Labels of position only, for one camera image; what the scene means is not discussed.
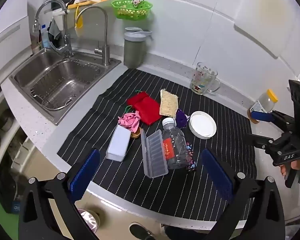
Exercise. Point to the slim gooseneck faucet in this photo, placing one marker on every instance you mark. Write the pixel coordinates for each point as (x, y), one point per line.
(92, 23)

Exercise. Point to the purple wrapper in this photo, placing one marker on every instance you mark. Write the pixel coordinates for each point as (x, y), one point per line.
(181, 119)

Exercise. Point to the stainless steel sink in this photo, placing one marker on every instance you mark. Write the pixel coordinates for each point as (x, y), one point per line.
(53, 84)

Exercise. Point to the clear plastic organizer box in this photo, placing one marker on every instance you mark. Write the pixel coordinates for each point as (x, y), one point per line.
(154, 161)

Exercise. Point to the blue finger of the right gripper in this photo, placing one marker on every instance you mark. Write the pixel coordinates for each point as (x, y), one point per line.
(257, 140)
(261, 116)

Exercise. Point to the small brown nut shell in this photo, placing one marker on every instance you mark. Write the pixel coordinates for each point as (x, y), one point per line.
(136, 134)

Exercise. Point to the red cloth pouch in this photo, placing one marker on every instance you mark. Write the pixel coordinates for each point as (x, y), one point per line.
(147, 107)

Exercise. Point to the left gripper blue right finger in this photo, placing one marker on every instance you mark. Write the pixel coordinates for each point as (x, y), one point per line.
(218, 175)

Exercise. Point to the printed glass mug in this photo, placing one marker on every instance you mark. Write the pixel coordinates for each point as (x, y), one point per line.
(204, 80)

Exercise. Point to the beige loofah sponge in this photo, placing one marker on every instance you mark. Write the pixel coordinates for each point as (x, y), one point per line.
(168, 104)

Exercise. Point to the pink trash bin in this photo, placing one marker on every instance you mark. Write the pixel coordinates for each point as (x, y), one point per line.
(91, 218)

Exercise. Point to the white round lid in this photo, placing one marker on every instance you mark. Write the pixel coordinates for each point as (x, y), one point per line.
(202, 125)

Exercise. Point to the green plastic basket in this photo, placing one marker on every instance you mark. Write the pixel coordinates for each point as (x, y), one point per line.
(133, 10)

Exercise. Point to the colorful snack wrapper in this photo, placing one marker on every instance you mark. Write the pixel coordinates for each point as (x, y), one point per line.
(191, 163)

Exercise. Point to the yellow-lid plastic jar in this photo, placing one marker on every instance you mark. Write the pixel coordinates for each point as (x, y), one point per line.
(265, 103)

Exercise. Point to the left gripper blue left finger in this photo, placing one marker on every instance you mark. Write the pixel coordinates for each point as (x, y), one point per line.
(81, 174)

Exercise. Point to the person's left black shoe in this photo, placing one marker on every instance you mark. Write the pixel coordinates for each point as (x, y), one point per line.
(139, 232)

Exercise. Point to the clear plastic water bottle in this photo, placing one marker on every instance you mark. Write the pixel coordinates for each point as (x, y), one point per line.
(175, 147)

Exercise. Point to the white foam block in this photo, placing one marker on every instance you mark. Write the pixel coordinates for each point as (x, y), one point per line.
(117, 148)

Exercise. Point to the person's right hand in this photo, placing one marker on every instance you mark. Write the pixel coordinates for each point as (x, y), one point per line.
(295, 165)

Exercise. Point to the grey lidded canister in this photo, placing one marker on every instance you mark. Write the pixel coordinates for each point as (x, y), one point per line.
(135, 46)

